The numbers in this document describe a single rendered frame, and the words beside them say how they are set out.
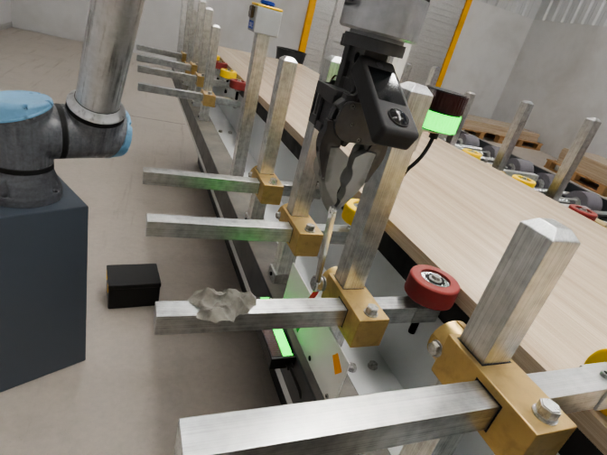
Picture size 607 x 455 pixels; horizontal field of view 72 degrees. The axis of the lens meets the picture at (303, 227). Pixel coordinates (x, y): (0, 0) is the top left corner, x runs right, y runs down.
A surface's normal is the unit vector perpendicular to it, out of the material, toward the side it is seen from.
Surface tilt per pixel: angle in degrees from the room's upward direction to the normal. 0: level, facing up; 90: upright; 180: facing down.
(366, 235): 90
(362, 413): 0
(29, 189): 70
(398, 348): 90
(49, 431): 0
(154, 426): 0
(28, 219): 90
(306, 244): 90
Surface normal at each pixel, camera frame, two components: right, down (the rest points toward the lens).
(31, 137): 0.65, 0.47
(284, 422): 0.24, -0.87
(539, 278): 0.32, 0.49
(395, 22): 0.12, 0.47
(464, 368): -0.91, -0.05
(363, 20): -0.58, 0.24
